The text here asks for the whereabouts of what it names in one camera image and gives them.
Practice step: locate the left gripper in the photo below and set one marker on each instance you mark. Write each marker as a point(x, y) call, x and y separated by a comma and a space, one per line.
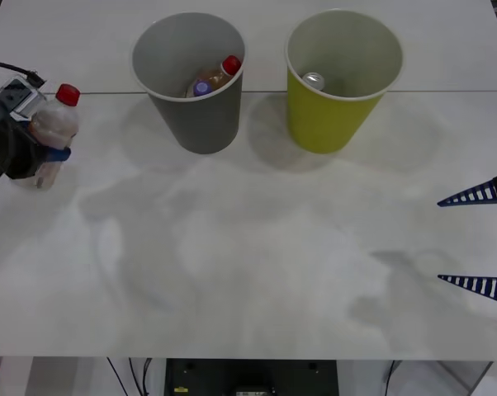
point(9, 148)

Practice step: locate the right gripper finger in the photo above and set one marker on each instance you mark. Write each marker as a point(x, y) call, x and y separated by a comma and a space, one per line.
point(479, 194)
point(479, 285)

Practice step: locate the clear bottle with red cap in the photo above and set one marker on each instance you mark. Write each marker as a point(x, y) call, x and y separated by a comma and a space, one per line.
point(56, 121)

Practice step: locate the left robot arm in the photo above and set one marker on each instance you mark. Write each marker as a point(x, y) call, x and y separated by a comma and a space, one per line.
point(20, 95)

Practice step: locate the grey plastic bin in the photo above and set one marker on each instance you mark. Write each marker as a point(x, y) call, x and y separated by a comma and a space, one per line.
point(199, 119)

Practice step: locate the bottle with purple cap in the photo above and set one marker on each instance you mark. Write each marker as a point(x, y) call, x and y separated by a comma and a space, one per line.
point(202, 88)

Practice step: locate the yellow-green plastic bin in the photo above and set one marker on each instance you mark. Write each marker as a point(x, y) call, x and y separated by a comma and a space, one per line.
point(327, 119)

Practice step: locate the amber bottle with red cap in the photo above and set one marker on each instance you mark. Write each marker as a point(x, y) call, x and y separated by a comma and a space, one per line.
point(221, 74)

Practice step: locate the silver drink can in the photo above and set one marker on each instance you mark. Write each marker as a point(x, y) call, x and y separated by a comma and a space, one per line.
point(314, 81)

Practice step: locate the black robot torso base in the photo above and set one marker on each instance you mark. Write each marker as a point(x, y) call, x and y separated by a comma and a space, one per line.
point(250, 377)

